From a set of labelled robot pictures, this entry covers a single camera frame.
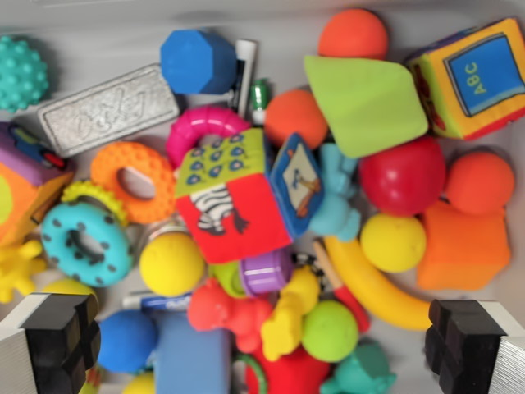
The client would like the black silver gripper right finger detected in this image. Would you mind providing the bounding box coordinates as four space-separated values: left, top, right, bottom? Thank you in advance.
424 298 525 394

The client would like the black silver gripper left finger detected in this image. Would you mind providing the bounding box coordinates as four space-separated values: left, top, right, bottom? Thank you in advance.
0 291 102 394

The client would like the zebra and easel fabric cube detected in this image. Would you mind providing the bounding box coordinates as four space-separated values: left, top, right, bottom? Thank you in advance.
174 127 325 264

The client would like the grey plastic bin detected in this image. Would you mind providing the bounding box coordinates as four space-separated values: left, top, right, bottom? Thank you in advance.
0 0 525 394

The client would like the yellow foam ball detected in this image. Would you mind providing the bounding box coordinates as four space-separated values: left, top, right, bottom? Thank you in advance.
40 278 99 305
121 371 157 394
139 231 206 297
359 213 427 274

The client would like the blue foam ball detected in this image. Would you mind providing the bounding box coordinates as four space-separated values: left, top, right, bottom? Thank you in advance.
97 309 159 374

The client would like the yellow rubber figure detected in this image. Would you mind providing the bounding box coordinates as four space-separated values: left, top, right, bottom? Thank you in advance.
260 265 322 362
0 240 48 305

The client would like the orange foam block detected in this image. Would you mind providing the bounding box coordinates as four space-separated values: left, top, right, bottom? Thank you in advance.
416 200 512 291

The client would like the teal rubber figure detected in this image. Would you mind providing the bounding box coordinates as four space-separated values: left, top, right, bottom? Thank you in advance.
319 340 397 394

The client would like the yellow toy banana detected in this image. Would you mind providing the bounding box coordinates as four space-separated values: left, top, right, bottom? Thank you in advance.
323 236 434 332

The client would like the blue labelled marker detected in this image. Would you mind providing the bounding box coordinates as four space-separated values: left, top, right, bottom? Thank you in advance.
121 291 194 311

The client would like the wooden stick with red end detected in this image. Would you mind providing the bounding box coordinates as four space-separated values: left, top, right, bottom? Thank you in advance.
312 240 372 333

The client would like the green foam ball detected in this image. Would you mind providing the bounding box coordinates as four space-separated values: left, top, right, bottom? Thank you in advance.
301 299 360 363

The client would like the light blue foam block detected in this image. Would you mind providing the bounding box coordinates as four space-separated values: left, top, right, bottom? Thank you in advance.
151 307 234 394

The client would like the orange foam ball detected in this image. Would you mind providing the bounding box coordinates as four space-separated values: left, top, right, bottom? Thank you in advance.
317 7 390 61
445 151 516 217
264 89 331 151

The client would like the orange and purple fabric cube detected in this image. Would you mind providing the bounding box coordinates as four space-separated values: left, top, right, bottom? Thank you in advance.
0 121 77 247

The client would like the red rubber figure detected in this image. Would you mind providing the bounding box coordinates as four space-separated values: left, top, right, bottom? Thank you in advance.
187 277 274 355

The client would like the red plush toy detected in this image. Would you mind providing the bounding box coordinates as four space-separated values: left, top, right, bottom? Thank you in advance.
244 346 332 394

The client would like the red glossy ball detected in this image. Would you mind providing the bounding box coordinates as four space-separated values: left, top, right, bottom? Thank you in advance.
358 137 447 218

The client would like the lime green plastic cup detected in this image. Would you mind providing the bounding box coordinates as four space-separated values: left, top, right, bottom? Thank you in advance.
208 262 247 299

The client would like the light blue rubber figure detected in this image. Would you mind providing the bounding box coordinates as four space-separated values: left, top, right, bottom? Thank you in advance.
307 142 362 242

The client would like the purple plastic cup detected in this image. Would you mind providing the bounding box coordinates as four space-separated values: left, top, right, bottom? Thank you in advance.
240 249 295 296

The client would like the silver embossed metal block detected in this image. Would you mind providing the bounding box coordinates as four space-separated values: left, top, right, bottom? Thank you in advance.
36 63 181 159

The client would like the ABC fabric cube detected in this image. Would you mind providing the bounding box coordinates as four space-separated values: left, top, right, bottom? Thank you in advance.
405 16 525 141

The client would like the lime green foam wedge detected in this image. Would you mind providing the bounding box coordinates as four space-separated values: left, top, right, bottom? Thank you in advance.
303 55 430 159

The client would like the teal bumpy rubber ball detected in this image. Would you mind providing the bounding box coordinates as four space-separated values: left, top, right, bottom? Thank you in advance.
0 35 50 112

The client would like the dark blue octagonal foam block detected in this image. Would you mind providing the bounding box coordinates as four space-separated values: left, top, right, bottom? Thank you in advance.
159 27 239 96

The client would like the green marker cap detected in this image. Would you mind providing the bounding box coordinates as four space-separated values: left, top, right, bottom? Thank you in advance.
249 78 272 126

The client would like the white dry erase marker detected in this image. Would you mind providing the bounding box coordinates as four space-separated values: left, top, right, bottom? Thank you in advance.
231 39 259 120

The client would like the teal dotted rubber ring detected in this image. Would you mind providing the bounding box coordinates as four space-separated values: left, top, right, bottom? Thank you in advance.
40 201 135 288

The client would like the yellow ridged rubber ring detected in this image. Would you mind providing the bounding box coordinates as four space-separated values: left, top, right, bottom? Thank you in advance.
61 180 129 227

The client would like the black white checkered ring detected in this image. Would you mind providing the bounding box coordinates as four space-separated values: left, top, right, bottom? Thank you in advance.
293 252 329 288

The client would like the orange textured rubber ring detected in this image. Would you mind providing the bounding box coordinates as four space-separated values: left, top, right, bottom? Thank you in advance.
89 141 177 225

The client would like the green plastic ring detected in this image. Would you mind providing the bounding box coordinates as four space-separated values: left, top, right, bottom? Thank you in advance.
233 351 270 394

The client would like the pink ribbed plastic ring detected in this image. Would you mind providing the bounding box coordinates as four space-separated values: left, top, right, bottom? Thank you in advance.
166 105 252 169

